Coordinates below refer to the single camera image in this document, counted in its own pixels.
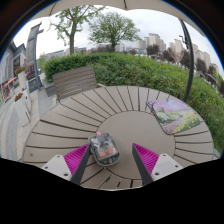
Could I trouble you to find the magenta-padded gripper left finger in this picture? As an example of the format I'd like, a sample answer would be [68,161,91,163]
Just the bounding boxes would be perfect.
[40,143,92,186]

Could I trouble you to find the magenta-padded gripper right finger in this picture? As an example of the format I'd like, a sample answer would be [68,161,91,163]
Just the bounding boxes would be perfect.
[131,143,184,186]

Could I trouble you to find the transparent grey computer mouse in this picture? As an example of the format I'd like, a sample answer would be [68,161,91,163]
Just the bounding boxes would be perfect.
[88,131,121,167]

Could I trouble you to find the blossom landscape print mouse pad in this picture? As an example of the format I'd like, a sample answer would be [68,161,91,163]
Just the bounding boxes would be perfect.
[145,98,203,135]

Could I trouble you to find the white planter with flowers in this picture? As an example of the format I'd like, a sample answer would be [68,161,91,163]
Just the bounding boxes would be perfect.
[14,65,28,89]
[13,92,33,127]

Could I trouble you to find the brown slatted outdoor chair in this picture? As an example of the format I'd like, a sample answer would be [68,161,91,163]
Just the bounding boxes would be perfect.
[52,65,98,102]

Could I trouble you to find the dark curved parasol pole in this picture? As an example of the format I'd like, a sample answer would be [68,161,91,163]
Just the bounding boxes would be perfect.
[179,19,195,104]

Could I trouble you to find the grey sign pylon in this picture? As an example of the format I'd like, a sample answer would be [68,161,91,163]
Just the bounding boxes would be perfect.
[25,22,45,93]

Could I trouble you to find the distant apartment buildings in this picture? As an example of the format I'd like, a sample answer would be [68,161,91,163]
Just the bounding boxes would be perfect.
[134,32,214,73]

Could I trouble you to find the tall thin-crowned tree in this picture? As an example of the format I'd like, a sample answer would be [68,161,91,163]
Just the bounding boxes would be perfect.
[49,4,106,56]

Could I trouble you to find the round-crowned green tree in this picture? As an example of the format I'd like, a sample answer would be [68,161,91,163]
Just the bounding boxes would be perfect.
[88,11,141,53]

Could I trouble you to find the beige parasol canopy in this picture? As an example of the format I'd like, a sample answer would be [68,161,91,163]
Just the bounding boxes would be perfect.
[31,0,205,36]

